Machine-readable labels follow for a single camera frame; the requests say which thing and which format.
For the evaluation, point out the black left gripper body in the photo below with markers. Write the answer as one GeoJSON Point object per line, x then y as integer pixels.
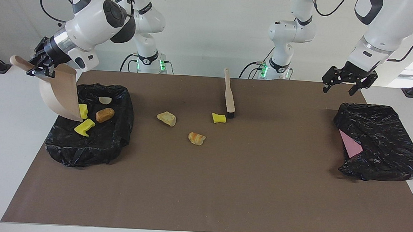
{"type": "Point", "coordinates": [353, 72]}

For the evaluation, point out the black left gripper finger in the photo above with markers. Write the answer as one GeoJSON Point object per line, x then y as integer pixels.
{"type": "Point", "coordinates": [330, 80]}
{"type": "Point", "coordinates": [357, 88]}

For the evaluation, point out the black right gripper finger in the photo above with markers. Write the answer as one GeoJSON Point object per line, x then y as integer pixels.
{"type": "Point", "coordinates": [34, 70]}
{"type": "Point", "coordinates": [48, 72]}

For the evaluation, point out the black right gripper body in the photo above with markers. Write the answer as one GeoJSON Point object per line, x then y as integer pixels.
{"type": "Point", "coordinates": [45, 52]}

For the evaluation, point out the beige plastic dustpan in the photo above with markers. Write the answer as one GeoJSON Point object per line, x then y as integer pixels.
{"type": "Point", "coordinates": [61, 90]}

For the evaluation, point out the pale trash lump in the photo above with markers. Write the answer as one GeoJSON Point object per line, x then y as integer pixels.
{"type": "Point", "coordinates": [104, 100]}

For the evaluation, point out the notched yellow sponge piece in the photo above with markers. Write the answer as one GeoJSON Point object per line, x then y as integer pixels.
{"type": "Point", "coordinates": [84, 127]}

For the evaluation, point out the brown bread roll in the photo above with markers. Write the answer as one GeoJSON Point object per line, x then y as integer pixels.
{"type": "Point", "coordinates": [104, 115]}

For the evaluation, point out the small yellow sponge wedge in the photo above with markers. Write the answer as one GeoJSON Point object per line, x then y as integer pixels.
{"type": "Point", "coordinates": [219, 118]}

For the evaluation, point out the pale green trash chunk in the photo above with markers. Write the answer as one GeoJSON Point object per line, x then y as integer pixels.
{"type": "Point", "coordinates": [166, 118]}

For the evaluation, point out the orange striped croissant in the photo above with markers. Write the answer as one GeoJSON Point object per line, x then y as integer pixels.
{"type": "Point", "coordinates": [196, 139]}

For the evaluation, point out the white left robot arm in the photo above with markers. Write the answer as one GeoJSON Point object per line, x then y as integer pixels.
{"type": "Point", "coordinates": [292, 32]}

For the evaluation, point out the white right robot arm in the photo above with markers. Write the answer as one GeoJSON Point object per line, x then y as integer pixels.
{"type": "Point", "coordinates": [91, 18]}

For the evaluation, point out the black bag bin with pink box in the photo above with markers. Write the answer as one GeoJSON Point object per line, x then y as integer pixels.
{"type": "Point", "coordinates": [381, 146]}

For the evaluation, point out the black bag lined trash bin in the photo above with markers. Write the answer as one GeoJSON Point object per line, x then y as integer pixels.
{"type": "Point", "coordinates": [99, 145]}

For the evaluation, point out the pink box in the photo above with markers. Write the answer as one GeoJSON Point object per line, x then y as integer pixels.
{"type": "Point", "coordinates": [350, 144]}

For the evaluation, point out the brown table mat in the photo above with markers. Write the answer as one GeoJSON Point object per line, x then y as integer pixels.
{"type": "Point", "coordinates": [202, 200]}

